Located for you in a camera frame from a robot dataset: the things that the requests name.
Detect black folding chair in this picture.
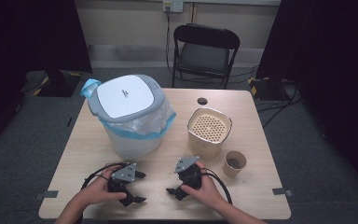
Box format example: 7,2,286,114
171,22,241,90

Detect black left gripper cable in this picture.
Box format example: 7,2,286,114
80,161,129,190

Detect black wall power cable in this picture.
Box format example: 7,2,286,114
165,6,175,77

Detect black stand base striped tape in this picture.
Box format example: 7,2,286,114
247,76,294,102
20,69,83,98

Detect white wall outlet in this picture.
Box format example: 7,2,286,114
162,0,185,14

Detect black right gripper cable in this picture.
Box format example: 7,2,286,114
200,167,233,205

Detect white trash can grey lid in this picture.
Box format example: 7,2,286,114
88,74,177,161

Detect black curtain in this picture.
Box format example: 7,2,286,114
0,0,93,157
255,0,358,202

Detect person's right hand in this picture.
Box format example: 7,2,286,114
179,161,228,213

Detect beige container with perforated insert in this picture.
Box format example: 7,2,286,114
186,106,233,161

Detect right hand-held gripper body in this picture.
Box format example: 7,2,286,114
173,155,204,189

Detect grey tape strip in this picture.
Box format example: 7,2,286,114
271,187,295,198
34,189,60,202

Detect blue plastic trash bag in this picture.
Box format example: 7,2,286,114
79,77,177,141

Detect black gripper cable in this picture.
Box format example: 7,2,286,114
200,167,233,205
80,161,129,190

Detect black floor cables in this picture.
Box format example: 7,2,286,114
229,64,304,129

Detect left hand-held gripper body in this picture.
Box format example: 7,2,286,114
106,162,138,194

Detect brown paper cup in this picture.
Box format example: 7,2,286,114
222,150,247,178

